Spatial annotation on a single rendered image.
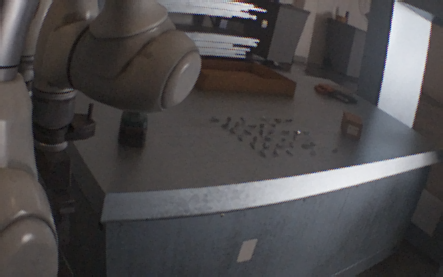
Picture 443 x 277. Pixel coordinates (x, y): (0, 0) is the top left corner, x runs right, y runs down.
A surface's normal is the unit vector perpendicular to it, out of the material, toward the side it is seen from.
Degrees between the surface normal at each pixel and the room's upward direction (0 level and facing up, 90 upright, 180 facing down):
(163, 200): 68
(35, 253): 100
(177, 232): 90
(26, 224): 58
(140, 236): 90
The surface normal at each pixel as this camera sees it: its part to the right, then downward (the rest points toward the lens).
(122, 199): 0.62, 0.03
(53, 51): -0.32, 0.24
